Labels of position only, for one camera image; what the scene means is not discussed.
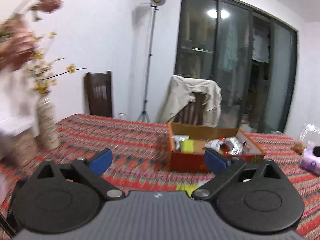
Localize light stand with round lamp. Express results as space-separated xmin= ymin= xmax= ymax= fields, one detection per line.
xmin=136 ymin=0 xmax=167 ymax=123

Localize hanging light blue garment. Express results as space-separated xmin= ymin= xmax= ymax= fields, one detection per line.
xmin=220 ymin=22 xmax=240 ymax=72

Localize red cardboard box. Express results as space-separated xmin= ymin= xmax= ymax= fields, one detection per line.
xmin=167 ymin=121 xmax=266 ymax=173

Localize jacket-covered wooden chair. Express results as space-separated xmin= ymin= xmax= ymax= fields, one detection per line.
xmin=175 ymin=93 xmax=213 ymax=127

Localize hanging white shirt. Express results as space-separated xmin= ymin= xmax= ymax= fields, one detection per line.
xmin=251 ymin=29 xmax=271 ymax=63

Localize beige jacket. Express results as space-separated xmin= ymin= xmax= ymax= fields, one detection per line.
xmin=156 ymin=75 xmax=222 ymax=128

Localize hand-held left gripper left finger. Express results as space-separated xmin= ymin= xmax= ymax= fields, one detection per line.
xmin=27 ymin=148 xmax=126 ymax=201

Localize clear plastic bag of snacks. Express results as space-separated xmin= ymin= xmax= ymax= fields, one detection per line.
xmin=291 ymin=123 xmax=320 ymax=154

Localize tan woven basket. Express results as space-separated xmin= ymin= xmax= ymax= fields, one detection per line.
xmin=9 ymin=130 xmax=38 ymax=167

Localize beige woven vase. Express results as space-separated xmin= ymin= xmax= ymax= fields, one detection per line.
xmin=37 ymin=99 xmax=61 ymax=149

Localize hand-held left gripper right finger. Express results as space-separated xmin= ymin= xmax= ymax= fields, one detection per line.
xmin=191 ymin=148 xmax=290 ymax=201

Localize pile of silver snack packets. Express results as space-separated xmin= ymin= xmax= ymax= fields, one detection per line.
xmin=172 ymin=135 xmax=247 ymax=155

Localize dark framed sliding glass door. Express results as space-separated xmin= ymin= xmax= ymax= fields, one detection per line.
xmin=175 ymin=0 xmax=299 ymax=134

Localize white object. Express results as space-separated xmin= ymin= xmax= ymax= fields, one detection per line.
xmin=0 ymin=114 xmax=35 ymax=137

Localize purple tissue pack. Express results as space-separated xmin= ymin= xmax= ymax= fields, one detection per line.
xmin=299 ymin=146 xmax=320 ymax=176

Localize dark wooden chair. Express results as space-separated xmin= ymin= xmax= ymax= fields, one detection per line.
xmin=84 ymin=70 xmax=113 ymax=118

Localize yellow flower branches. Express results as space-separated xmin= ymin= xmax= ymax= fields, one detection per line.
xmin=25 ymin=31 xmax=89 ymax=96

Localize pink dried flowers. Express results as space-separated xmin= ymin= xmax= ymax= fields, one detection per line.
xmin=0 ymin=0 xmax=63 ymax=71

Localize yellow-green snack packet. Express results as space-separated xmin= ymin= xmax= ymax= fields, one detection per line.
xmin=176 ymin=181 xmax=200 ymax=193
xmin=180 ymin=140 xmax=195 ymax=153

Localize red patterned tablecloth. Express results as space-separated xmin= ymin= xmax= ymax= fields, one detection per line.
xmin=0 ymin=114 xmax=320 ymax=240

